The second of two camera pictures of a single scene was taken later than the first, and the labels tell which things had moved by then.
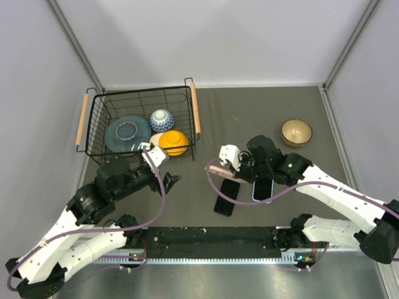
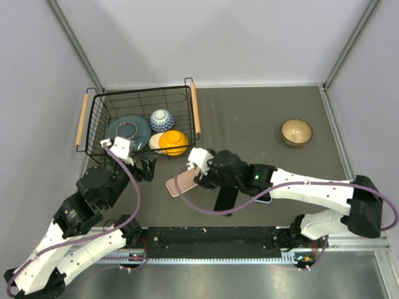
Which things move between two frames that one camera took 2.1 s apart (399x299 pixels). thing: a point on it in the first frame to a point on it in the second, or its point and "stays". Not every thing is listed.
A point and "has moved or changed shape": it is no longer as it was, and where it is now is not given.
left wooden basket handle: [83, 119] stays
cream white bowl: [154, 139] stays
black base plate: [212, 242] stays
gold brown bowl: [296, 132] stays
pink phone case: [225, 173] has moved or changed shape
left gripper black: [169, 180] to [148, 174]
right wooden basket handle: [196, 108] stays
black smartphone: [224, 206] stays
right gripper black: [241, 174] to [206, 180]
